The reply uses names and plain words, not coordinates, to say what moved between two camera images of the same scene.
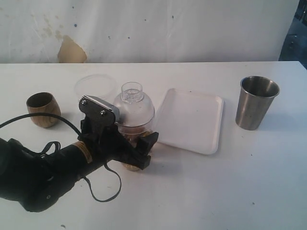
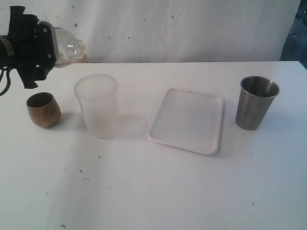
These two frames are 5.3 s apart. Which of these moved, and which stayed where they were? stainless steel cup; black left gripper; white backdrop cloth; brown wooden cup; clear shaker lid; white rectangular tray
Moved: black left gripper; clear shaker lid
Stayed: brown wooden cup; white rectangular tray; white backdrop cloth; stainless steel cup
